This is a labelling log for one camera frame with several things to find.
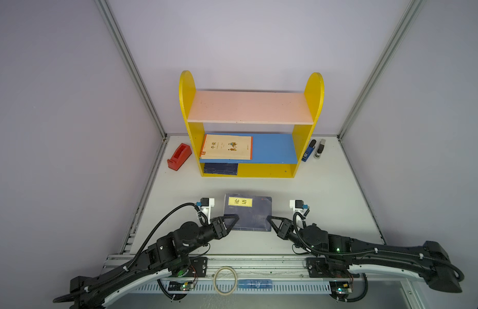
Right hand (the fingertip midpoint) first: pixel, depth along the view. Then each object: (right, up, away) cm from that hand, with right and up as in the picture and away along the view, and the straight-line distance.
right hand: (266, 225), depth 71 cm
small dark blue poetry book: (-20, +19, +30) cm, 41 cm away
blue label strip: (-4, -21, -2) cm, 22 cm away
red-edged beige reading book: (-17, +31, +25) cm, 43 cm away
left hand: (-11, +3, -4) cm, 12 cm away
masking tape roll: (-18, -24, -1) cm, 30 cm away
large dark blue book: (-5, +6, 0) cm, 8 cm away
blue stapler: (+30, +29, +39) cm, 57 cm away
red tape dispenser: (-44, +25, +32) cm, 60 cm away
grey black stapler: (+35, +27, +39) cm, 59 cm away
